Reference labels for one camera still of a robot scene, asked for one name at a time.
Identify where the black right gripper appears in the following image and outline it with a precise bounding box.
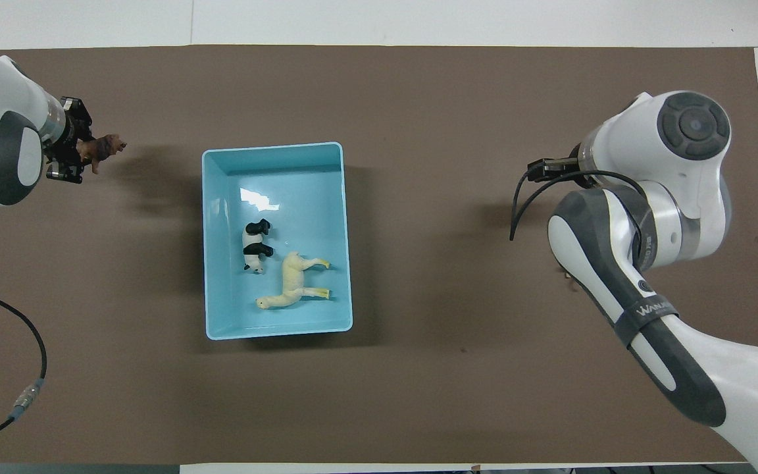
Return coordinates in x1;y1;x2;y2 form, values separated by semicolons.
45;96;95;184

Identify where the brown lion toy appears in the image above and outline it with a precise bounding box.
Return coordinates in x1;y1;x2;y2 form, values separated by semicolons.
76;134;128;175

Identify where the black and white panda toy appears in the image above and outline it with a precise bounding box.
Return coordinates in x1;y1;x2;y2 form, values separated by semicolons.
241;219;275;275

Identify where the cream llama toy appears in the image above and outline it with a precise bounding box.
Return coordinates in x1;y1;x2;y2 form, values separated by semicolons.
255;252;332;311

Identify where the light blue storage box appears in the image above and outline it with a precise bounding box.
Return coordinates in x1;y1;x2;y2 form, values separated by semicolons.
201;142;354;341

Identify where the brown table mat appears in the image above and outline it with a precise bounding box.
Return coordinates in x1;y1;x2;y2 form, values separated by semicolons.
0;44;758;465

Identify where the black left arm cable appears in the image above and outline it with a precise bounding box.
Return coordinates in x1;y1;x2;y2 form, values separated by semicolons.
0;284;48;457

